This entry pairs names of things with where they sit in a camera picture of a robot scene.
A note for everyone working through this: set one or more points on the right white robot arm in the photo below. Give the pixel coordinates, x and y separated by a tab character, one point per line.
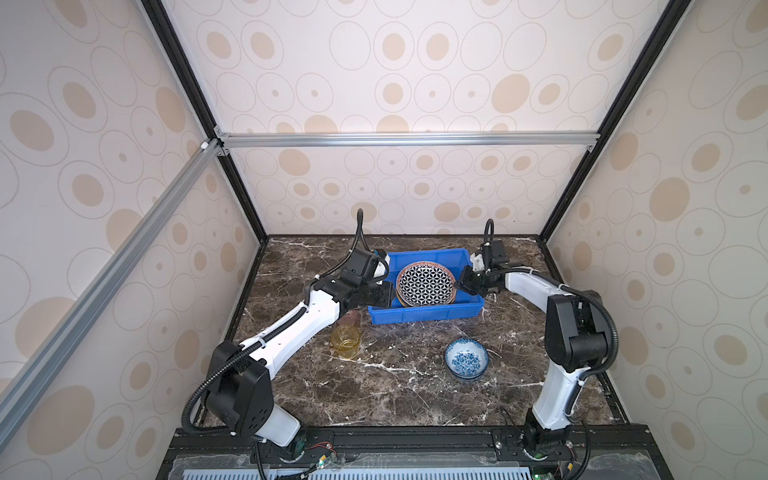
581	339

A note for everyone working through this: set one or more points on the pink transparent cup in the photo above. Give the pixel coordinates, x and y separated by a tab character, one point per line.
352	318

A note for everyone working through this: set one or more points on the horizontal aluminium frame bar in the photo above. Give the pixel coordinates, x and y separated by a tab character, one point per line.
420	139

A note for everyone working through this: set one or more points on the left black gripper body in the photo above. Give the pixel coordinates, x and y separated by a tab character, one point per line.
374	294

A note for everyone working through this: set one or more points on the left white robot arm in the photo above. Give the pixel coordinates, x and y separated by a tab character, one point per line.
236	398

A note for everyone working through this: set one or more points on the yellow transparent cup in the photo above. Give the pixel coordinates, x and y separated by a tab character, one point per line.
345	340

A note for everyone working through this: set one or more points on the blue floral small bowl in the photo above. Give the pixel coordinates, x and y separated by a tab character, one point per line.
466	359

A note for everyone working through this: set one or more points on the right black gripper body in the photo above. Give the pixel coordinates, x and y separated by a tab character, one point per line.
477	281

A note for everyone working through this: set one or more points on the geometric pattern brown rimmed plate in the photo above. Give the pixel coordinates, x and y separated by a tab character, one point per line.
425	284

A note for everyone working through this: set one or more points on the blue plastic bin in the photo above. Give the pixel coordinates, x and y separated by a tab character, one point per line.
464	305

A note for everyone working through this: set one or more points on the left slanted aluminium bar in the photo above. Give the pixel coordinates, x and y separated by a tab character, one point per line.
48	360

